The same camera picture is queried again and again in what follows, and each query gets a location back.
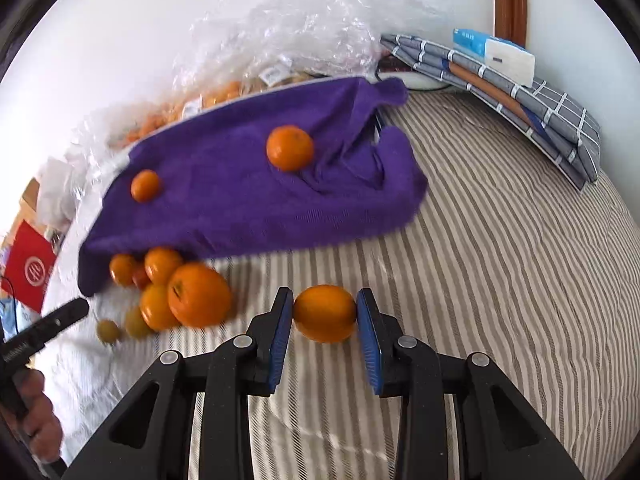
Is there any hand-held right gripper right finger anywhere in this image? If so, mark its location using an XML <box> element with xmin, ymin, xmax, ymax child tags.
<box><xmin>356</xmin><ymin>287</ymin><xmax>586</xmax><ymax>480</ymax></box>

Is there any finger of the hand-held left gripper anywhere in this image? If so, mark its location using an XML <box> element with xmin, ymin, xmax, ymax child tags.
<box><xmin>0</xmin><ymin>297</ymin><xmax>91</xmax><ymax>366</ymax></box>

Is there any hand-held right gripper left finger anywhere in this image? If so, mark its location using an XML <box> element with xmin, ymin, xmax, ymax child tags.
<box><xmin>62</xmin><ymin>287</ymin><xmax>296</xmax><ymax>480</ymax></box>

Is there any large orange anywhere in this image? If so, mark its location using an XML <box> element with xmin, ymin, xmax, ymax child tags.
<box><xmin>292</xmin><ymin>285</ymin><xmax>358</xmax><ymax>344</ymax></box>
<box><xmin>167</xmin><ymin>262</ymin><xmax>233</xmax><ymax>328</ymax></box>

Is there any small mandarin orange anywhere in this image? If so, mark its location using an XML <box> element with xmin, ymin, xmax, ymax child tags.
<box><xmin>144</xmin><ymin>247</ymin><xmax>185</xmax><ymax>285</ymax></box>
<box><xmin>109</xmin><ymin>254</ymin><xmax>138</xmax><ymax>287</ymax></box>
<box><xmin>139</xmin><ymin>284</ymin><xmax>181</xmax><ymax>332</ymax></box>
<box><xmin>131</xmin><ymin>170</ymin><xmax>162</xmax><ymax>204</ymax></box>
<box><xmin>266</xmin><ymin>125</ymin><xmax>315</xmax><ymax>172</ymax></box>

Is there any purple towel lined tray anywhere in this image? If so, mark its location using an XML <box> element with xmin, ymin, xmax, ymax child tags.
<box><xmin>77</xmin><ymin>76</ymin><xmax>430</xmax><ymax>297</ymax></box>

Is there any clear bag of brown fruits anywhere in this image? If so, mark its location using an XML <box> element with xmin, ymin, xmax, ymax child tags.
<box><xmin>240</xmin><ymin>57</ymin><xmax>316</xmax><ymax>96</ymax></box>

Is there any person's left hand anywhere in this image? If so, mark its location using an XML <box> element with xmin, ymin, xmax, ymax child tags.
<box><xmin>12</xmin><ymin>367</ymin><xmax>63</xmax><ymax>463</ymax></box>

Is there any red paper bag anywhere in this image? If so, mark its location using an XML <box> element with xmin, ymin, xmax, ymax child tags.
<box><xmin>0</xmin><ymin>220</ymin><xmax>58</xmax><ymax>313</ymax></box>

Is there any white plastic bag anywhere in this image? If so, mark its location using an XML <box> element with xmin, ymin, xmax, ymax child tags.
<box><xmin>37</xmin><ymin>157</ymin><xmax>93</xmax><ymax>231</ymax></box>

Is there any striped bed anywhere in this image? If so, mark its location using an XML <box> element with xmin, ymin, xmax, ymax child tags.
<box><xmin>42</xmin><ymin>80</ymin><xmax>640</xmax><ymax>480</ymax></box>

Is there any small crumpled clear plastic bag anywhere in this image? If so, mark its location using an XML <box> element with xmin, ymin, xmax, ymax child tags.
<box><xmin>75</xmin><ymin>105</ymin><xmax>132</xmax><ymax>196</ymax></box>

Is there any clear bag of oranges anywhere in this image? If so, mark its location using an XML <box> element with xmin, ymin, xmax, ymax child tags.
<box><xmin>107</xmin><ymin>80</ymin><xmax>246</xmax><ymax>151</ymax></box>

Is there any white flat object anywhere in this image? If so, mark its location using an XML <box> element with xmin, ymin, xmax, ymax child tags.
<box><xmin>375</xmin><ymin>57</ymin><xmax>451</xmax><ymax>93</ymax></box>

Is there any folded grey plaid cloth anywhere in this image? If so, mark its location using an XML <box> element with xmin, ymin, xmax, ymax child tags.
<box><xmin>380</xmin><ymin>34</ymin><xmax>602</xmax><ymax>191</ymax></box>

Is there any small white box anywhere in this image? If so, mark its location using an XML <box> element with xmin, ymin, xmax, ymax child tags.
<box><xmin>484</xmin><ymin>40</ymin><xmax>536</xmax><ymax>87</ymax></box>

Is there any large crumpled clear plastic bag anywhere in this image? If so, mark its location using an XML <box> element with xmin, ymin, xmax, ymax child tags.
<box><xmin>172</xmin><ymin>0</ymin><xmax>386</xmax><ymax>108</ymax></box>

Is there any blue tissue pack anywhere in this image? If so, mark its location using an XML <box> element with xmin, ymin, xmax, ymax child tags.
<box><xmin>452</xmin><ymin>28</ymin><xmax>526</xmax><ymax>58</ymax></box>

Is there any wooden chair back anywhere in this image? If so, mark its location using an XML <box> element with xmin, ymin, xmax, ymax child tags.
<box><xmin>492</xmin><ymin>0</ymin><xmax>528</xmax><ymax>43</ymax></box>

